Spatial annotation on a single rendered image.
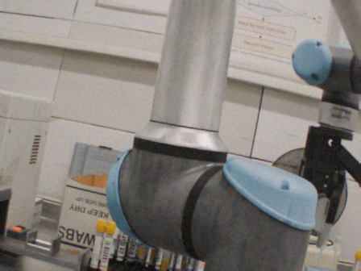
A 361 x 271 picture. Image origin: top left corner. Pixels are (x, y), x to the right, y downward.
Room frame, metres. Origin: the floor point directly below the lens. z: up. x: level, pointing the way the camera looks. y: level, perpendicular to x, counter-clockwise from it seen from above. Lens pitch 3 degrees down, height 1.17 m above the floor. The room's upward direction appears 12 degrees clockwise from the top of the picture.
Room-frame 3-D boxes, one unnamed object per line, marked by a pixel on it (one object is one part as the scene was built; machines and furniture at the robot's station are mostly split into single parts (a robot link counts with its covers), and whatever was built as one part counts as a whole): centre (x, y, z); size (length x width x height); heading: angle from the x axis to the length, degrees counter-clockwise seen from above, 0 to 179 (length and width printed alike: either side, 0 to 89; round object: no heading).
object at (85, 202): (1.56, 0.06, 0.95); 0.29 x 0.25 x 0.15; 174
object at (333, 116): (1.21, -0.29, 1.25); 0.08 x 0.08 x 0.05
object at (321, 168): (1.21, -0.28, 1.17); 0.09 x 0.08 x 0.12; 86
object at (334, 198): (1.19, -0.30, 1.11); 0.05 x 0.02 x 0.09; 176
